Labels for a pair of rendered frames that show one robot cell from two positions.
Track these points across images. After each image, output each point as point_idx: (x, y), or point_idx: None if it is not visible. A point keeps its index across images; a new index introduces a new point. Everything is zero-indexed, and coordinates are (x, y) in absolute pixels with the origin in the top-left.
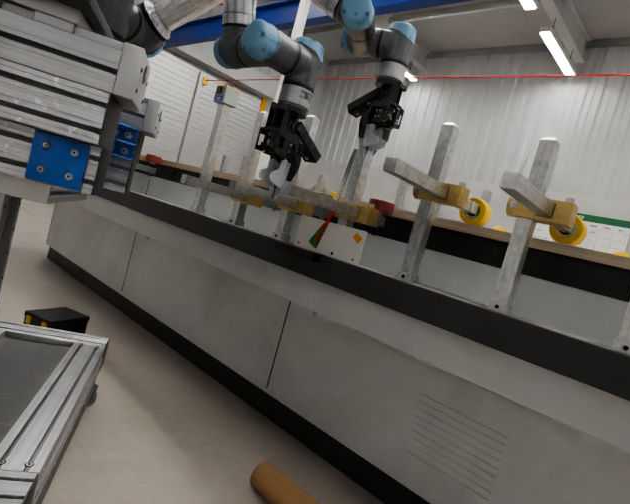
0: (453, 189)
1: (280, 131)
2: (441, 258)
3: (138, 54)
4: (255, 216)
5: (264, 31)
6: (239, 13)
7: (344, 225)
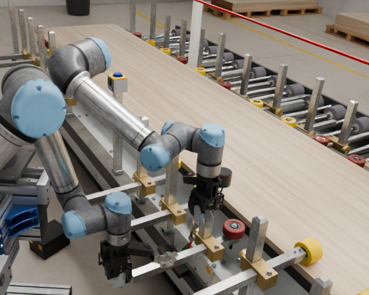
0: (260, 277)
1: (108, 268)
2: (284, 275)
3: None
4: (164, 168)
5: (70, 232)
6: (60, 187)
7: None
